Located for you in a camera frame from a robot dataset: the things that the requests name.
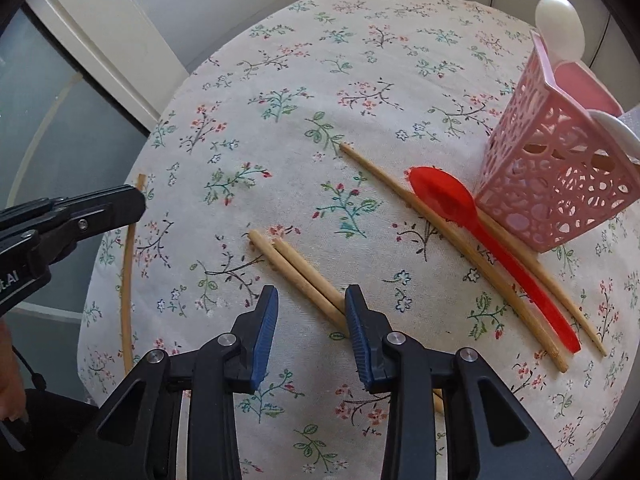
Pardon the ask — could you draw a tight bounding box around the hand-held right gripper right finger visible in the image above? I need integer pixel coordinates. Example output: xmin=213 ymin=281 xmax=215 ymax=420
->
xmin=344 ymin=283 xmax=575 ymax=480

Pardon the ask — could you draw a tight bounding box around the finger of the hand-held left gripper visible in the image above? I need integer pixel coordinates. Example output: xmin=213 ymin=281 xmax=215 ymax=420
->
xmin=0 ymin=185 xmax=147 ymax=267

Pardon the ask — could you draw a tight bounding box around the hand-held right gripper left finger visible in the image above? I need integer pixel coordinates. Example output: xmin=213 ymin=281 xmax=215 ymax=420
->
xmin=65 ymin=284 xmax=281 ymax=480

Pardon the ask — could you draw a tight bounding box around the red plastic spoon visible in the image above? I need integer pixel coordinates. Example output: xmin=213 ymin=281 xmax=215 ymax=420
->
xmin=409 ymin=165 xmax=582 ymax=355

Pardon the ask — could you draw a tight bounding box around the pink perforated plastic basket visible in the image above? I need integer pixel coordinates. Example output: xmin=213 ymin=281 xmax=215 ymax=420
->
xmin=472 ymin=30 xmax=640 ymax=253

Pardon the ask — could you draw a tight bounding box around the white plastic spoon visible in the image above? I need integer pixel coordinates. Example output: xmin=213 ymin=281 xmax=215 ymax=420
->
xmin=535 ymin=0 xmax=587 ymax=68

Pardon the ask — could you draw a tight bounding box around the person's left hand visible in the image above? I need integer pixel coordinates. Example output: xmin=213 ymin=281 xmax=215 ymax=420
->
xmin=0 ymin=320 xmax=26 ymax=423

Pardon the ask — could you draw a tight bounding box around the frosted glass sliding door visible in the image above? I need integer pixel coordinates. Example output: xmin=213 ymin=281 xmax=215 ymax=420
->
xmin=0 ymin=0 xmax=166 ymax=411

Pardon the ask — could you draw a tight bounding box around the black wrist strap cord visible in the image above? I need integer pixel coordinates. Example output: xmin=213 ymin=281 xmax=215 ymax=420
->
xmin=11 ymin=344 xmax=48 ymax=392

